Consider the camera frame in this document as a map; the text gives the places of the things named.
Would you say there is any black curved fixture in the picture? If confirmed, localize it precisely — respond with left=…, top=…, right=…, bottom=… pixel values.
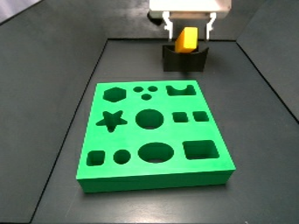
left=163, top=45, right=210, bottom=72

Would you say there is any green shape sorter board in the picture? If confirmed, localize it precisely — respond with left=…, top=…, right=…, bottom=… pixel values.
left=76, top=80, right=236, bottom=193

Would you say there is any yellow rectangular block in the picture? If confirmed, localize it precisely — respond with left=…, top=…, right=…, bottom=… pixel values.
left=175, top=27, right=199, bottom=53

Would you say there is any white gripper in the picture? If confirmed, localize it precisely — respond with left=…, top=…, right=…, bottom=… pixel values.
left=150, top=0, right=232, bottom=41

